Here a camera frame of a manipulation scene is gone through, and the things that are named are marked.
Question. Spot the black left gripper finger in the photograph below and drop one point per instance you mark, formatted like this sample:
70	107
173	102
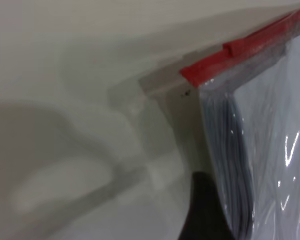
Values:
205	212

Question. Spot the clear plastic zip bag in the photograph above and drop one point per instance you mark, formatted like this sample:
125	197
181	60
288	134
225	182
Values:
265	137

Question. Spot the red zipper slider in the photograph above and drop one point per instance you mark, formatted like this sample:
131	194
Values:
236	47

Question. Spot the white paper stack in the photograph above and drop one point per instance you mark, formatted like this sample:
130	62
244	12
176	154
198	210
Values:
280	125

